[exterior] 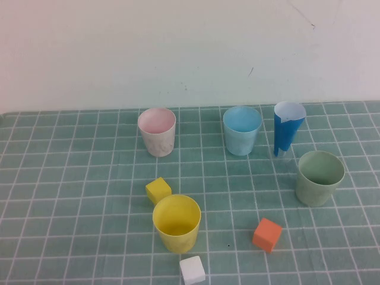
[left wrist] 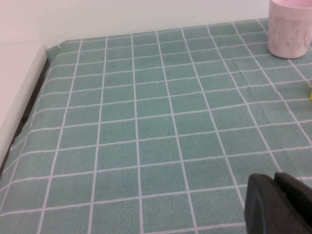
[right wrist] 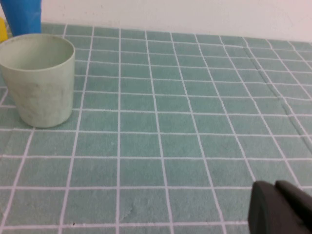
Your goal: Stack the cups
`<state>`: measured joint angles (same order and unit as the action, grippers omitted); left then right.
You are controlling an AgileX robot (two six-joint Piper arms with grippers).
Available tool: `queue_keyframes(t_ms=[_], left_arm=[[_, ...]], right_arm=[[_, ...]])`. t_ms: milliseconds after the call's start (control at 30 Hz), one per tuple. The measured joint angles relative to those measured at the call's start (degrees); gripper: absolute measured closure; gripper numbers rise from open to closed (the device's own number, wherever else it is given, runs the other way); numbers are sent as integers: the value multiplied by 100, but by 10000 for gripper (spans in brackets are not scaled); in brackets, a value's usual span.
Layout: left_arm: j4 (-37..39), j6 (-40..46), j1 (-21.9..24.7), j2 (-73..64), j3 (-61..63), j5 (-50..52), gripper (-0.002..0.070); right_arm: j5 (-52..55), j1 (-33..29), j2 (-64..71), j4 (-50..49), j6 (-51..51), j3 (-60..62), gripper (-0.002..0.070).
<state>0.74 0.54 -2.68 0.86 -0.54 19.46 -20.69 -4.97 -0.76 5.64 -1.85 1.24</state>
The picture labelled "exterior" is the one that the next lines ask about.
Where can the yellow plastic cup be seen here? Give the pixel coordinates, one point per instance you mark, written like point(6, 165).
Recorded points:
point(178, 240)

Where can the pink speckled plastic cup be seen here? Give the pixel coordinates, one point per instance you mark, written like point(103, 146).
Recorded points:
point(157, 142)

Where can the yellow foam cube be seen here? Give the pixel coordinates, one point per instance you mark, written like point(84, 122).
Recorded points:
point(158, 187)

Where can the blue rolled paper cone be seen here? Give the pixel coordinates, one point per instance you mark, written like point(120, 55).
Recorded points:
point(285, 133)

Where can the orange foam cube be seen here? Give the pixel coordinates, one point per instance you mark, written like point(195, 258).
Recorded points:
point(265, 236)

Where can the green white-grid tablecloth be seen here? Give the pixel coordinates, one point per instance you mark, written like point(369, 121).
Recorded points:
point(74, 178)

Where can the white foam cube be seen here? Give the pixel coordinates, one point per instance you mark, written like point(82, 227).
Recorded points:
point(193, 270)

